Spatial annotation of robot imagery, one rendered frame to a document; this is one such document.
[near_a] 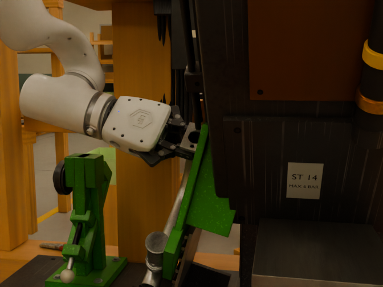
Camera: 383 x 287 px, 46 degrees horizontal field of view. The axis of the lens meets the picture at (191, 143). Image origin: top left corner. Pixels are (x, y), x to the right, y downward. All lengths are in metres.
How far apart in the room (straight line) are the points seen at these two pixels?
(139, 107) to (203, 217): 0.24
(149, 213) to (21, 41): 0.53
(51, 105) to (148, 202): 0.39
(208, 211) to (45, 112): 0.34
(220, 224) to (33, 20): 0.43
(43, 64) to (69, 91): 11.53
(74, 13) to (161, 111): 11.23
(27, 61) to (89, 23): 1.98
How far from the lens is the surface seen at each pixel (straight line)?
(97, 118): 0.80
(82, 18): 11.89
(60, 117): 0.83
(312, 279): 0.52
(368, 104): 0.50
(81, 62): 0.89
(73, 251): 0.97
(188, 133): 0.78
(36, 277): 1.10
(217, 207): 0.69
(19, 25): 0.77
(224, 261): 1.17
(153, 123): 0.79
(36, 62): 12.46
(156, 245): 0.72
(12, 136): 1.27
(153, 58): 1.06
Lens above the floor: 1.35
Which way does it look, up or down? 9 degrees down
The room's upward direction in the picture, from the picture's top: straight up
